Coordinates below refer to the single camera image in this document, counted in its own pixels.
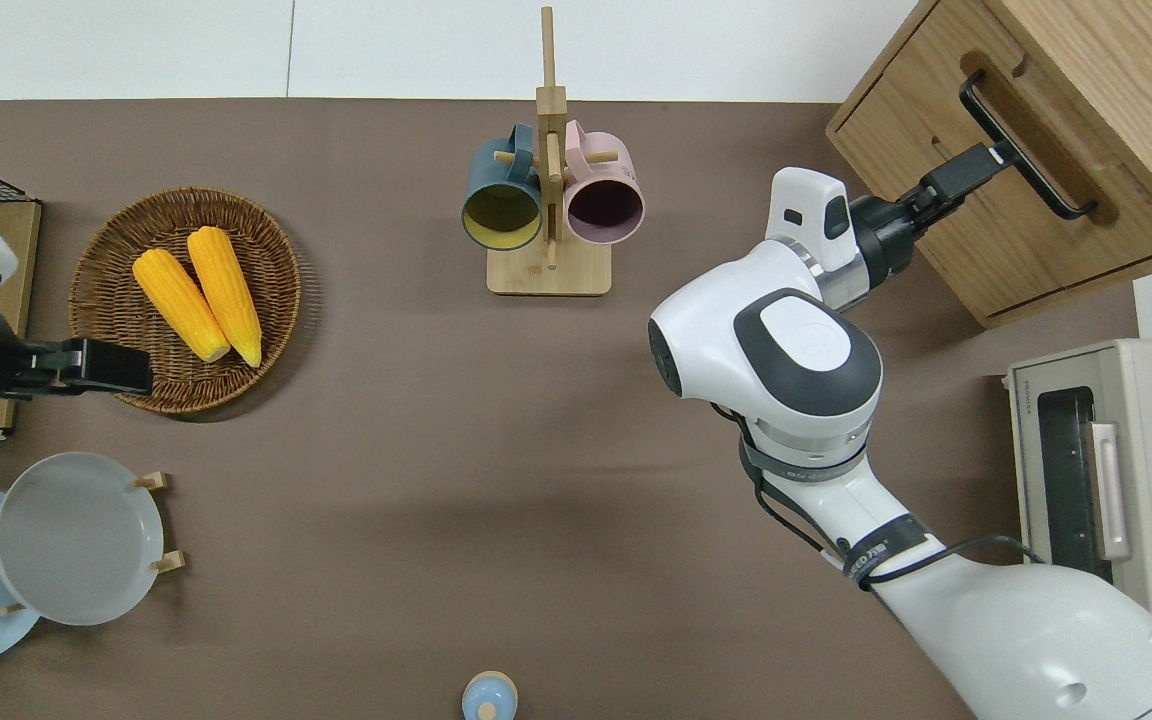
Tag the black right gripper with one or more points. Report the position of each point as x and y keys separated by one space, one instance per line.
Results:
x=886 y=235

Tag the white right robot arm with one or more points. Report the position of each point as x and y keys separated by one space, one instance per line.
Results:
x=806 y=350

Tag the light wooden drawer cabinet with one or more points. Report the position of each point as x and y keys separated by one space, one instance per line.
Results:
x=1136 y=60

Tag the brown wicker basket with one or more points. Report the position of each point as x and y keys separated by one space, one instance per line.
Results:
x=106 y=300

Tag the yellow corn cob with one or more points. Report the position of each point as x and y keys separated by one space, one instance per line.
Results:
x=181 y=305
x=226 y=295

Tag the grey plate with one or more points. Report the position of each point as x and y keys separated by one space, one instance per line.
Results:
x=76 y=540

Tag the wooden plate rack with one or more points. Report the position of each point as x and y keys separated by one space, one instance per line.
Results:
x=170 y=561

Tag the brown table mat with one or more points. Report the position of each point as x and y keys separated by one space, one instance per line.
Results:
x=386 y=450

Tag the pink mug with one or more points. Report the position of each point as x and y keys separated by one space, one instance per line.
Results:
x=604 y=205

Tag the dark teal mug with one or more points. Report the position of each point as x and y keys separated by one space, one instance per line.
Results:
x=501 y=215

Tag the wooden mug tree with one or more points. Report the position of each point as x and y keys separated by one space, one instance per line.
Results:
x=548 y=275

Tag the blue bell on wooden base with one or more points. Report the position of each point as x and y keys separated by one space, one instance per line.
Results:
x=489 y=698

